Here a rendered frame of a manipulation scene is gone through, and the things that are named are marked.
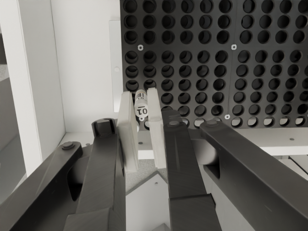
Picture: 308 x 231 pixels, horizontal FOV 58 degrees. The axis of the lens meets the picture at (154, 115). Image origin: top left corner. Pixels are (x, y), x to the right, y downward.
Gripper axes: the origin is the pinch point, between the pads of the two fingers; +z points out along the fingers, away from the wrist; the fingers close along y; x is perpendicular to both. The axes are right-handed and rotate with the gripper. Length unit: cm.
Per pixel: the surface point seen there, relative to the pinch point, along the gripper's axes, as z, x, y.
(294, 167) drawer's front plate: 16.0, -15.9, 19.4
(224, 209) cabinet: 44, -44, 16
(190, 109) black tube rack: 10.7, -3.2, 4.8
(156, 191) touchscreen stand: 97, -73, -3
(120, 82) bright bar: 15.8, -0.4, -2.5
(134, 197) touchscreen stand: 98, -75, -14
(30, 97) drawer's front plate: 7.8, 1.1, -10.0
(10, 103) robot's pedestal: 65, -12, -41
